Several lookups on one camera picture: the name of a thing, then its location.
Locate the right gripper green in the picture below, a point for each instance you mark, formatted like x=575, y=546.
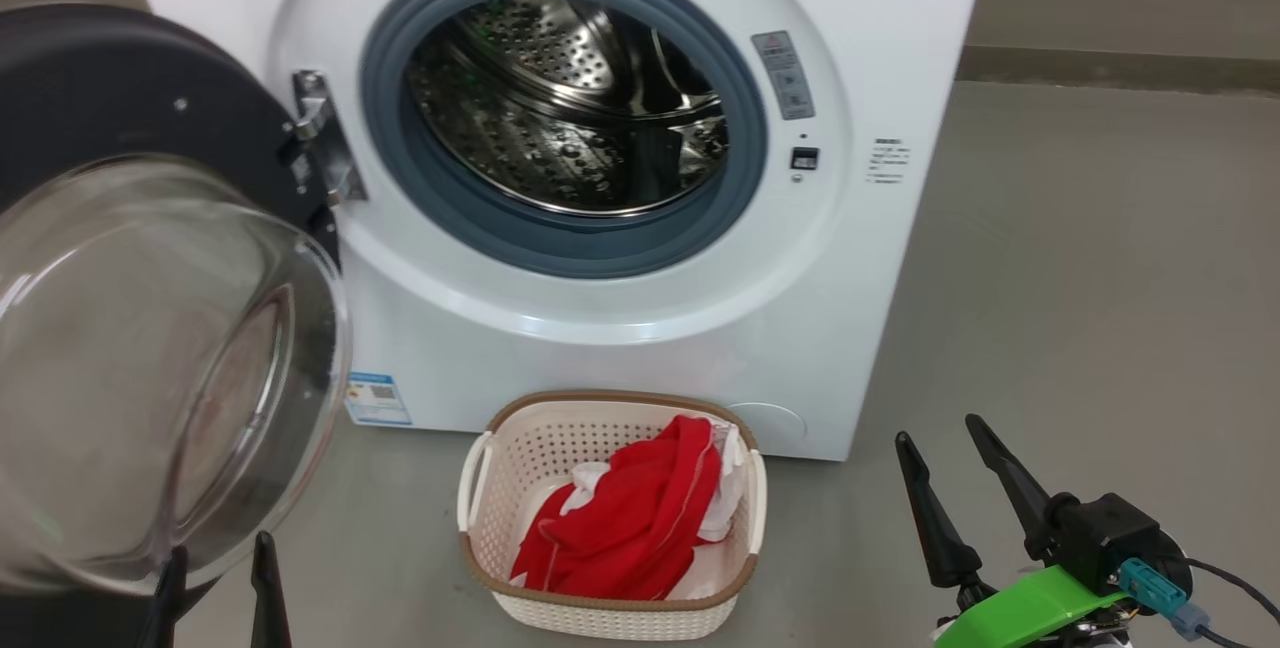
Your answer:
x=1025, y=608

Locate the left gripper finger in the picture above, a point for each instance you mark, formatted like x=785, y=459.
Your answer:
x=165, y=613
x=268, y=598

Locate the washing machine glass door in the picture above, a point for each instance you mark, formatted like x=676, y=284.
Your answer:
x=120, y=328

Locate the red and white garment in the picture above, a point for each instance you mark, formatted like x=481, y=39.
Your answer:
x=630, y=528

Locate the cream perforated laundry basket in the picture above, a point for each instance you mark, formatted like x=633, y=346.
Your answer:
x=520, y=468

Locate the white front-load washing machine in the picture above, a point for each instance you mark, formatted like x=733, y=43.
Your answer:
x=620, y=358

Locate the metal door hinge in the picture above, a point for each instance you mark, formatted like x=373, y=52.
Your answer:
x=325, y=138

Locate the stainless steel washing machine drum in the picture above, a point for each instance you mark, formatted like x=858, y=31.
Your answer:
x=540, y=128

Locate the round drain filter cover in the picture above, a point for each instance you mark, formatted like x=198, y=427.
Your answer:
x=770, y=425

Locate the blue energy label sticker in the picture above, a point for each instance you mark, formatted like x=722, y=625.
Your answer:
x=378, y=398

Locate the grey warning sticker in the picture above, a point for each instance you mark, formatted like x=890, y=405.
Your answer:
x=783, y=75

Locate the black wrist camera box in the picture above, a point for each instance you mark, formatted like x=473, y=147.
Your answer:
x=1110, y=533

